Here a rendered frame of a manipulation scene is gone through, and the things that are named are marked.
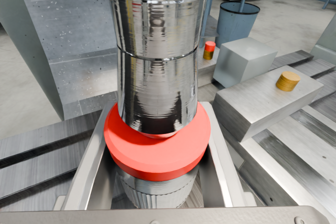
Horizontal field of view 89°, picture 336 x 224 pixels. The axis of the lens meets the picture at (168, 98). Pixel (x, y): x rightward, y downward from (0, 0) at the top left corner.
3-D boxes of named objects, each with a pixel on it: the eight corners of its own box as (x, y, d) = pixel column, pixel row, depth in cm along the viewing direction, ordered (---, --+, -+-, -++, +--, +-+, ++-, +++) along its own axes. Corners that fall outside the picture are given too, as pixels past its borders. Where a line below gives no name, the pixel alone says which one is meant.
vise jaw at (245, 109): (309, 104, 27) (326, 84, 24) (240, 144, 21) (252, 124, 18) (275, 83, 31) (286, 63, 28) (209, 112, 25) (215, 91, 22)
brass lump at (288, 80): (296, 88, 23) (304, 78, 22) (286, 93, 22) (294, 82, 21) (282, 80, 24) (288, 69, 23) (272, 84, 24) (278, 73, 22)
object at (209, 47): (214, 58, 28) (217, 44, 27) (206, 60, 28) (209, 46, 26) (208, 54, 29) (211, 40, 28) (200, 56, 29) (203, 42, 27)
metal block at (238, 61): (261, 84, 28) (279, 50, 24) (234, 95, 26) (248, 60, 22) (237, 68, 31) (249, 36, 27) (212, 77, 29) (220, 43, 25)
